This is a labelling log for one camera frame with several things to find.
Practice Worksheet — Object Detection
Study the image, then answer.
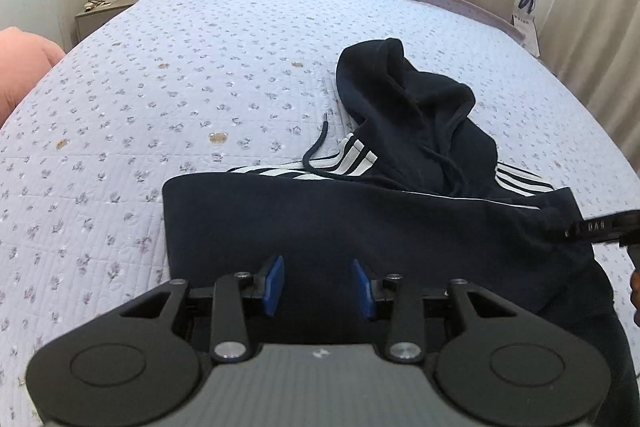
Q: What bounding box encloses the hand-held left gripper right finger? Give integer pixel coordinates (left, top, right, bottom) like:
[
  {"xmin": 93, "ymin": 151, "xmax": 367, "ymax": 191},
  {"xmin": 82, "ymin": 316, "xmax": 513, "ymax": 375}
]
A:
[{"xmin": 350, "ymin": 258, "xmax": 507, "ymax": 364}]

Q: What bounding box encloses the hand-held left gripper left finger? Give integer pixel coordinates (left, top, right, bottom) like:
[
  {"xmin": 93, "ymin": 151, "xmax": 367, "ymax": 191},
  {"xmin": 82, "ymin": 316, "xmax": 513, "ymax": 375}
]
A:
[{"xmin": 107, "ymin": 254, "xmax": 286, "ymax": 364}]

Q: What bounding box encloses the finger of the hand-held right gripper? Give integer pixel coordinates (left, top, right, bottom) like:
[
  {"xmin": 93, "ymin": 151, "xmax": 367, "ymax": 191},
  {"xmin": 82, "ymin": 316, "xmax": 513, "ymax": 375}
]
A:
[{"xmin": 564, "ymin": 209, "xmax": 640, "ymax": 249}]

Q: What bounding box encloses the dark navy striped hoodie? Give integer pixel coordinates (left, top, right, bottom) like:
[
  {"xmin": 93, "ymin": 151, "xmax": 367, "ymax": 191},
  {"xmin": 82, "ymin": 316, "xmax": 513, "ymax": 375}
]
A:
[{"xmin": 163, "ymin": 38, "xmax": 630, "ymax": 358}]

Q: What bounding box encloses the floral quilted bedspread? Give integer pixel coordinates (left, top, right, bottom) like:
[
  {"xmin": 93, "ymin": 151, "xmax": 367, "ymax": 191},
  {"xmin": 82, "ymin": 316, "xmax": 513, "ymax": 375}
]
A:
[{"xmin": 0, "ymin": 0, "xmax": 640, "ymax": 427}]

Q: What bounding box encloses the white paper shopping bag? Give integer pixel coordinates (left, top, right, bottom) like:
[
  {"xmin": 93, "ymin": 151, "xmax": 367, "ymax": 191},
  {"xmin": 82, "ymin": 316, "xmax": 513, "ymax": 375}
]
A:
[{"xmin": 511, "ymin": 0, "xmax": 542, "ymax": 58}]

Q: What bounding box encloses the grey nightstand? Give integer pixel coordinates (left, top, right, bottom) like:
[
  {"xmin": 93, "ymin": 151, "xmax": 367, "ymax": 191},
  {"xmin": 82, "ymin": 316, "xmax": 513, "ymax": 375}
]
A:
[{"xmin": 75, "ymin": 0, "xmax": 147, "ymax": 48}]

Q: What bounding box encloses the pink rolled duvet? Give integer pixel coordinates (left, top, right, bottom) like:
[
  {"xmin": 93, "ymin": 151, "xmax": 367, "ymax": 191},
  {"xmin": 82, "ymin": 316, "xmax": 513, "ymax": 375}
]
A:
[{"xmin": 0, "ymin": 27, "xmax": 66, "ymax": 128}]

